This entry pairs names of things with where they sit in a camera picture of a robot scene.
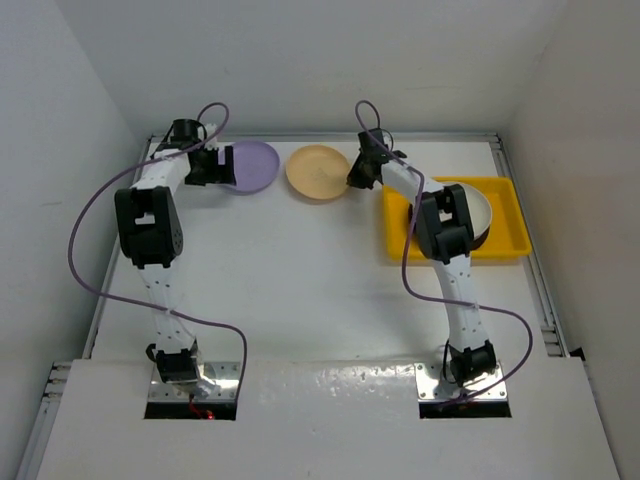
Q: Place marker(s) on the yellow plastic bin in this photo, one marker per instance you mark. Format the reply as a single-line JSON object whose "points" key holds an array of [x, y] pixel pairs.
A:
{"points": [[507, 239]]}

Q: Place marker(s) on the cream plate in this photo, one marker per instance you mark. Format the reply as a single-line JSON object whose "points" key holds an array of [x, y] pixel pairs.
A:
{"points": [[480, 210]]}

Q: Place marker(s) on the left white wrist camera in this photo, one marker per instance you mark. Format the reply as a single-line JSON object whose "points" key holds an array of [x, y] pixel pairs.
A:
{"points": [[210, 134]]}

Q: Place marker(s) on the purple plate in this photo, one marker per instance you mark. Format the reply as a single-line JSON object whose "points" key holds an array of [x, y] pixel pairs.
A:
{"points": [[256, 166]]}

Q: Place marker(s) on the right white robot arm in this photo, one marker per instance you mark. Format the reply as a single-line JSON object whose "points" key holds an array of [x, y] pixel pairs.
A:
{"points": [[441, 224]]}

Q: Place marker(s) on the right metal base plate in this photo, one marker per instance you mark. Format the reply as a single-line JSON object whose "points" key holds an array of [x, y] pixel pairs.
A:
{"points": [[433, 388]]}

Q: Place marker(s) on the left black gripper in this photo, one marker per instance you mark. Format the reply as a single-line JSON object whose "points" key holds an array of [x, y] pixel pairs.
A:
{"points": [[219, 174]]}

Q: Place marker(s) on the light orange plate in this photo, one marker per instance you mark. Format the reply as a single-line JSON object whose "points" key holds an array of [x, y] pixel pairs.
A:
{"points": [[318, 172]]}

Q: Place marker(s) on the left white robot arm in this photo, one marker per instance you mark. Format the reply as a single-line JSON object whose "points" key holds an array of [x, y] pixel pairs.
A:
{"points": [[151, 237]]}

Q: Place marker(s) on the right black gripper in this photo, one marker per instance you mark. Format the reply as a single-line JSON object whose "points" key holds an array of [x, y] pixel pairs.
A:
{"points": [[357, 178]]}

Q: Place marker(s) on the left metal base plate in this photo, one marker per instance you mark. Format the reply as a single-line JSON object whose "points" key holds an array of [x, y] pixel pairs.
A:
{"points": [[219, 384]]}

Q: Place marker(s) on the metal base plate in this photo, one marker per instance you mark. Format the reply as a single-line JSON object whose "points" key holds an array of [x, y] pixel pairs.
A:
{"points": [[433, 388], [219, 384]]}

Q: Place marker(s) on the steel rimmed plate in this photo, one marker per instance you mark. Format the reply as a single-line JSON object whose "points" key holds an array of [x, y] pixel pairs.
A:
{"points": [[418, 237]]}

